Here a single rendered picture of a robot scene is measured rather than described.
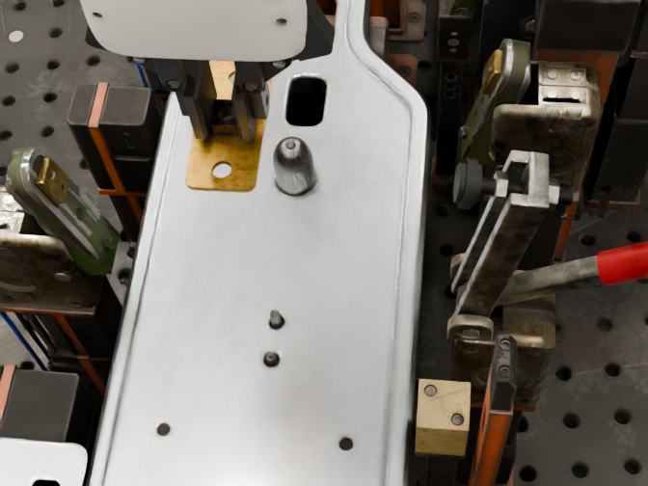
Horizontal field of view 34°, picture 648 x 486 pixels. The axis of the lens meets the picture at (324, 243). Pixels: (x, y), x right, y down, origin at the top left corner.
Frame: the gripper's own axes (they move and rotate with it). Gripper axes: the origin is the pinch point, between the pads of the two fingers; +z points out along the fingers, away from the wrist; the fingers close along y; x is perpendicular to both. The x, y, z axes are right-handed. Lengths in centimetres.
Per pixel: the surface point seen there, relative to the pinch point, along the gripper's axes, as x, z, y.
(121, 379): 5.5, 27.7, 11.0
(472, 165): 0.0, 5.5, -13.1
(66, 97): -41, 57, 34
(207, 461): 11.2, 27.4, 3.6
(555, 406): -6, 57, -24
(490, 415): 11.9, 12.4, -14.8
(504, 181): 0.4, 6.4, -15.0
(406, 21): -54, 57, -6
